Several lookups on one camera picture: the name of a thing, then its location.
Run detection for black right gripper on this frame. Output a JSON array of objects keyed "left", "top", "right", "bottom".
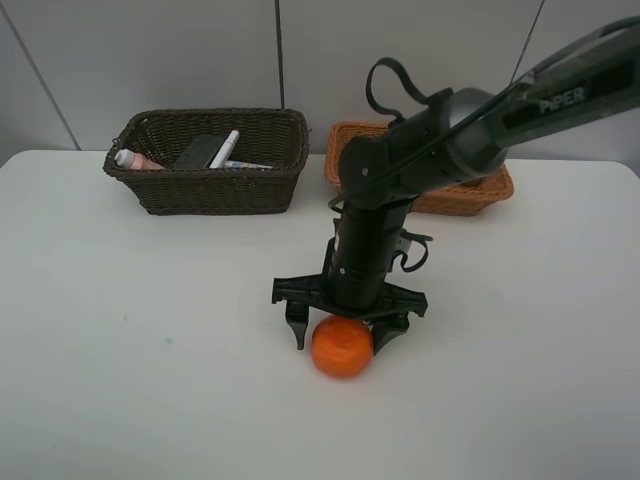
[{"left": 272, "top": 201, "right": 428, "bottom": 355}]

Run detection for orange tangerine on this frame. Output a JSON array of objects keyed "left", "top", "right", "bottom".
[{"left": 311, "top": 315, "right": 374, "bottom": 379}]

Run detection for white shampoo bottle blue cap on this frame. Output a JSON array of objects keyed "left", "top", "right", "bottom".
[{"left": 223, "top": 160, "right": 272, "bottom": 170}]

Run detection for white marker pink caps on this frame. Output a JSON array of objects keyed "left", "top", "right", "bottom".
[{"left": 209, "top": 130, "right": 240, "bottom": 169}]

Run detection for black whiteboard eraser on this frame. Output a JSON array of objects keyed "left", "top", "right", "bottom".
[{"left": 173, "top": 135, "right": 223, "bottom": 170}]

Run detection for pink lotion bottle white cap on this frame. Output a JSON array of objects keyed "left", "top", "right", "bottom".
[{"left": 114, "top": 149, "right": 164, "bottom": 171}]

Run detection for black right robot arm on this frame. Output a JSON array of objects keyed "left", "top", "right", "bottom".
[{"left": 272, "top": 17, "right": 639, "bottom": 349}]

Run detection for orange wicker basket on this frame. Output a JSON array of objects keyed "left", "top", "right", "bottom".
[{"left": 324, "top": 121, "right": 514, "bottom": 217}]

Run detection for dark brown wicker basket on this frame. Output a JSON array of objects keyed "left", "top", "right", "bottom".
[{"left": 103, "top": 108, "right": 309, "bottom": 216}]

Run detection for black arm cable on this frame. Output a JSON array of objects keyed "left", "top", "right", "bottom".
[{"left": 366, "top": 57, "right": 454, "bottom": 124}]

